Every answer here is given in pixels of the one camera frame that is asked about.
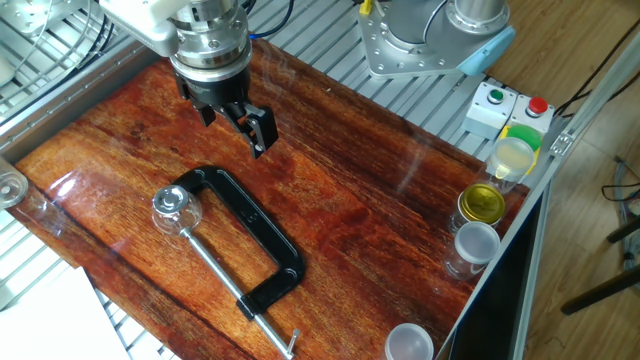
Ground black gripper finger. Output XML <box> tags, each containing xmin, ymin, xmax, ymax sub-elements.
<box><xmin>222</xmin><ymin>101</ymin><xmax>280</xmax><ymax>161</ymax></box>
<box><xmin>191</xmin><ymin>99</ymin><xmax>218</xmax><ymax>128</ymax></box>

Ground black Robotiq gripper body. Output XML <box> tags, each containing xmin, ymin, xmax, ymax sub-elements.
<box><xmin>173</xmin><ymin>55</ymin><xmax>252</xmax><ymax>114</ymax></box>

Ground black C-clamp with steel screw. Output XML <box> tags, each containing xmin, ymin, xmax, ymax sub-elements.
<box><xmin>169</xmin><ymin>164</ymin><xmax>308</xmax><ymax>360</ymax></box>

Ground small clear glass jar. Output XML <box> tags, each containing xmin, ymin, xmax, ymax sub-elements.
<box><xmin>151</xmin><ymin>184</ymin><xmax>204</xmax><ymax>238</ymax></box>

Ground clear lidless glass jar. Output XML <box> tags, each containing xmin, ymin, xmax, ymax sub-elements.
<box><xmin>0</xmin><ymin>157</ymin><xmax>30</xmax><ymax>211</ymax></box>

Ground yellow round lid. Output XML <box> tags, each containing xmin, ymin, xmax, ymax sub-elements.
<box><xmin>448</xmin><ymin>182</ymin><xmax>507</xmax><ymax>236</ymax></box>

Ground glass jar with white lid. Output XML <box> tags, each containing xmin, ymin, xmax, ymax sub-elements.
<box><xmin>442</xmin><ymin>221</ymin><xmax>502</xmax><ymax>282</ymax></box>
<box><xmin>383</xmin><ymin>322</ymin><xmax>435</xmax><ymax>360</ymax></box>

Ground glass jar with translucent lid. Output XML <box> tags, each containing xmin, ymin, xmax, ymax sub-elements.
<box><xmin>482</xmin><ymin>136</ymin><xmax>536</xmax><ymax>196</ymax></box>

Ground glossy red-brown wooden board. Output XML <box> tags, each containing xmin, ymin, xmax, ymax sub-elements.
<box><xmin>9</xmin><ymin>37</ymin><xmax>531</xmax><ymax>360</ymax></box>

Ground silver mounting plate with cylinder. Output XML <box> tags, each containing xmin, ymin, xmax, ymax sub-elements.
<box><xmin>0</xmin><ymin>0</ymin><xmax>89</xmax><ymax>37</ymax></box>

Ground grey box with green button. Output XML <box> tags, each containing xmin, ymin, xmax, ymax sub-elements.
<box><xmin>460</xmin><ymin>81</ymin><xmax>519</xmax><ymax>140</ymax></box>

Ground white paper sheet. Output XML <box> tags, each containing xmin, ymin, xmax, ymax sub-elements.
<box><xmin>0</xmin><ymin>266</ymin><xmax>132</xmax><ymax>360</ymax></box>

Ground yellow box with green button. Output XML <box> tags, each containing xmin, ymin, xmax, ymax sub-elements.
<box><xmin>497</xmin><ymin>123</ymin><xmax>544</xmax><ymax>176</ymax></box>

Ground black side panel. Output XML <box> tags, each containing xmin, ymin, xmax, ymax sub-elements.
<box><xmin>443</xmin><ymin>184</ymin><xmax>552</xmax><ymax>360</ymax></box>

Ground dark furniture leg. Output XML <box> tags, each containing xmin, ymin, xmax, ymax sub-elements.
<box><xmin>605</xmin><ymin>214</ymin><xmax>640</xmax><ymax>245</ymax></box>
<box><xmin>559</xmin><ymin>264</ymin><xmax>640</xmax><ymax>317</ymax></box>

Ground black and blue gripper cables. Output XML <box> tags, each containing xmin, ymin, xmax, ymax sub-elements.
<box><xmin>239</xmin><ymin>0</ymin><xmax>297</xmax><ymax>41</ymax></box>

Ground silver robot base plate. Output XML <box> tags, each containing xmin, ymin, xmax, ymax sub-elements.
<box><xmin>357</xmin><ymin>0</ymin><xmax>489</xmax><ymax>80</ymax></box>

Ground aluminium frame post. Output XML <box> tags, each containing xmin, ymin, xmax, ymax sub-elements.
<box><xmin>547</xmin><ymin>29</ymin><xmax>640</xmax><ymax>157</ymax></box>

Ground black floor cable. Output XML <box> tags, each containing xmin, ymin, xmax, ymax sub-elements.
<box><xmin>552</xmin><ymin>17</ymin><xmax>640</xmax><ymax>119</ymax></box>

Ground grey floor cable bundle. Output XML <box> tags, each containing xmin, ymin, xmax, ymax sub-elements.
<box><xmin>601</xmin><ymin>157</ymin><xmax>640</xmax><ymax>261</ymax></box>

